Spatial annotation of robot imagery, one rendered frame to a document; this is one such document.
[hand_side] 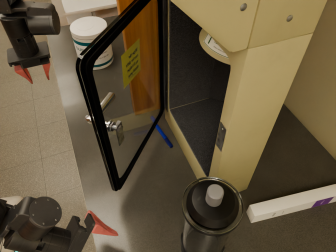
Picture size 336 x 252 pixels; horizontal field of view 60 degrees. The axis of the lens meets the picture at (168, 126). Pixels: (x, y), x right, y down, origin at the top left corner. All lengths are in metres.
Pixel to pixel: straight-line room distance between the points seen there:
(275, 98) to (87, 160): 0.55
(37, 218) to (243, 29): 0.43
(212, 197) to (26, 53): 0.58
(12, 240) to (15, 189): 1.48
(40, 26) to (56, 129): 1.57
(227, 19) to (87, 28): 0.79
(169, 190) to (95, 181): 0.20
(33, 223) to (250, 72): 0.42
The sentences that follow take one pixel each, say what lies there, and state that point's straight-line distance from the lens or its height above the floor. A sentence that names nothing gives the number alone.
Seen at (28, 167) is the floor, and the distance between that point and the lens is 2.15.
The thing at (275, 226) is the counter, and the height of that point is 0.94.
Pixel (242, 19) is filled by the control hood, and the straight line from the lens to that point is 0.39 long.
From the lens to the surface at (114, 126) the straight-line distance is 0.59.
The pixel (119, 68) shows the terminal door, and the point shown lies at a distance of 0.56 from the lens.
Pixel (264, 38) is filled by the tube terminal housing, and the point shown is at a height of 1.42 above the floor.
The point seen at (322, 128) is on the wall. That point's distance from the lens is 1.02.
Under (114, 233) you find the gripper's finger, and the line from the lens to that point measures 0.67.
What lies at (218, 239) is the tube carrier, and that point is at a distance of 0.57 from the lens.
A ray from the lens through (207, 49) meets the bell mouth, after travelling 0.57.
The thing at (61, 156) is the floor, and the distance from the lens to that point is 2.12.
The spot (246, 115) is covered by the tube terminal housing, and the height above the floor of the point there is 1.27.
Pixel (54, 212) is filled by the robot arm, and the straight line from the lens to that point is 0.57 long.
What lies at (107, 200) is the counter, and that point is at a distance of 0.80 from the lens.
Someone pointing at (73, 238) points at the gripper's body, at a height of 1.07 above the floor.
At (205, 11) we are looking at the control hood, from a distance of 0.35.
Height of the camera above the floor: 1.64
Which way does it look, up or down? 50 degrees down
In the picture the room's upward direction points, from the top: straight up
